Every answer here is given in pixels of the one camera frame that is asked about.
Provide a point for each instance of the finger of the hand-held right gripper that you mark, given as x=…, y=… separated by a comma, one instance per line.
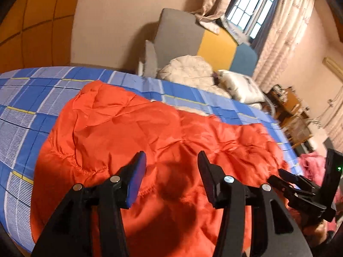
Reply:
x=278, y=183
x=288, y=176

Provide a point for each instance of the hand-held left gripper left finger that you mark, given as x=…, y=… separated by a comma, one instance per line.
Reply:
x=136, y=182

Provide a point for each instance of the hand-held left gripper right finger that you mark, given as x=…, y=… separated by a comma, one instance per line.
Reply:
x=207, y=179

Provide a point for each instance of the orange puffer jacket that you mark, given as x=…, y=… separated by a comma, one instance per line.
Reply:
x=160, y=139

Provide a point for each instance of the pink cloth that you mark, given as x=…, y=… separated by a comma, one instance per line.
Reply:
x=313, y=163

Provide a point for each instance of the woven wicker basket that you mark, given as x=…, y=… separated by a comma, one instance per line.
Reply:
x=297, y=128

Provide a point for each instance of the cream patterned curtain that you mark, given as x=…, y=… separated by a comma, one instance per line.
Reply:
x=284, y=32
x=217, y=2
x=333, y=117

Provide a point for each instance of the wooden nightstand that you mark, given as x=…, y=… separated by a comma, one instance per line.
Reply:
x=289, y=101

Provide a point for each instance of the flat white pillow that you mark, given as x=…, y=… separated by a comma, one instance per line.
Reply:
x=256, y=106

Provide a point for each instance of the large white pillow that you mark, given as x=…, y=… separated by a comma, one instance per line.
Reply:
x=241, y=85

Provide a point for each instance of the dark purple cloth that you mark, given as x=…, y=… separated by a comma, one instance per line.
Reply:
x=215, y=75

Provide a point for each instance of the light grey upright cushion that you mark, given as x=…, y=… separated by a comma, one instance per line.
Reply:
x=150, y=59

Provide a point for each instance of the blue plaid bedsheet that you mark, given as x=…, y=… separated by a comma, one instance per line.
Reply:
x=40, y=99

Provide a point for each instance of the grey yellow blue headboard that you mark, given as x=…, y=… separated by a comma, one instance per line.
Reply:
x=214, y=45

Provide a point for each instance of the barred window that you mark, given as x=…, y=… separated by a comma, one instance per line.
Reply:
x=249, y=8

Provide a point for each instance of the yellow wooden wardrobe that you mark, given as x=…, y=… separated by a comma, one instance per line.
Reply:
x=34, y=18

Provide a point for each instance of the cream wall air conditioner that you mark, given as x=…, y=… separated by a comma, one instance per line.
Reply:
x=333, y=64

